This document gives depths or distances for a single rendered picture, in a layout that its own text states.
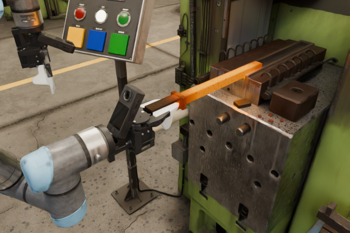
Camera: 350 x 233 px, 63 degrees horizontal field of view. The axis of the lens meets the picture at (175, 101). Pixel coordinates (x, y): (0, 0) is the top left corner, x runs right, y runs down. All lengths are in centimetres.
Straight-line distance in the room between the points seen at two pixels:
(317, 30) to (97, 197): 145
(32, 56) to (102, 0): 38
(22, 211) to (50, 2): 420
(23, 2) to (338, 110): 93
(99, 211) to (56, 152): 123
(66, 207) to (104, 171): 137
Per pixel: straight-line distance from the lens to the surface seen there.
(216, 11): 111
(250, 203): 105
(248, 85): 90
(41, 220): 186
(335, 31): 126
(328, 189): 111
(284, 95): 85
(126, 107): 60
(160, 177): 191
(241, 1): 112
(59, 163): 57
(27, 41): 96
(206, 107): 96
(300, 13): 131
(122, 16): 112
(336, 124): 98
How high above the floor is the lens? 138
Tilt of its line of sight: 31 degrees down
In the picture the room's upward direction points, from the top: straight up
